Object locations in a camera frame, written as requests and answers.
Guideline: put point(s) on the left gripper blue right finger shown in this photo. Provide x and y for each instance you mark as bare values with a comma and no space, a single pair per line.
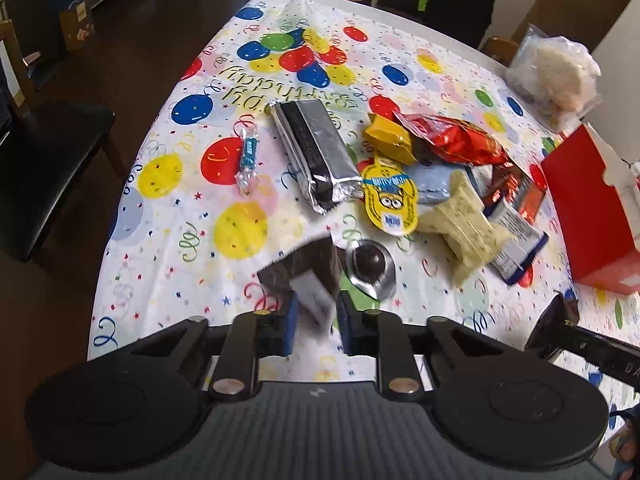
381,335

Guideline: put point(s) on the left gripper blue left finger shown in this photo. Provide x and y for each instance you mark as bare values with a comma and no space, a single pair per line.
240,345

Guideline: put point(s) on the silver round chocolate cup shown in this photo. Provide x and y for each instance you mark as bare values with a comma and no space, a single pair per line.
370,268

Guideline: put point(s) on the white blue snack packet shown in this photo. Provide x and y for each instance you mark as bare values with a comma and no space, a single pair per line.
518,253

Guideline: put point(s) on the dark brown snack packet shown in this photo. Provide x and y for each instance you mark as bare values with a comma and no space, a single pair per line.
313,272

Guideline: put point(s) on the cream patterned snack packet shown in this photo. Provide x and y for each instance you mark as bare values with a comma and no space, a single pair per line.
460,220

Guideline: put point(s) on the yellow minion snack pack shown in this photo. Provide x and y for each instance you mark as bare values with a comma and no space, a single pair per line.
390,197

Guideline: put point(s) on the blue candy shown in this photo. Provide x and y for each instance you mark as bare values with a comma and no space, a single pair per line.
247,177

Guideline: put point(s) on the light blue snack packet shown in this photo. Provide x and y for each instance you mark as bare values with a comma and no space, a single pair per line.
432,180

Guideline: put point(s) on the silver black cookie pack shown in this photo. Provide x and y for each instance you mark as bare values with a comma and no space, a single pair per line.
325,173

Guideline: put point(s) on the yellow snack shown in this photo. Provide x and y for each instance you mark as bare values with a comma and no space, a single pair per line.
389,139

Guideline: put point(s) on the red snack bag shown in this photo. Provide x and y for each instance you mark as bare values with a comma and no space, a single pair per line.
455,140

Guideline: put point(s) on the clear bag of snacks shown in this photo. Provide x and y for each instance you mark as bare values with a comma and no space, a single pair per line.
557,79

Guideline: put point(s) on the red white cardboard box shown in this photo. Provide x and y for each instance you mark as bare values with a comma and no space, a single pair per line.
596,199

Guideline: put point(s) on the balloon birthday tablecloth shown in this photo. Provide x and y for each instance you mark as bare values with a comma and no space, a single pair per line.
186,242

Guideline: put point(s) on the black dining chair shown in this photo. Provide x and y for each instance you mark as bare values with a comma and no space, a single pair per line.
45,150

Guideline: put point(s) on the wooden door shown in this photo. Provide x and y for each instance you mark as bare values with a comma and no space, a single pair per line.
584,21

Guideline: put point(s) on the brown paper bag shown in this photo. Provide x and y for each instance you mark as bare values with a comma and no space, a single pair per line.
76,25

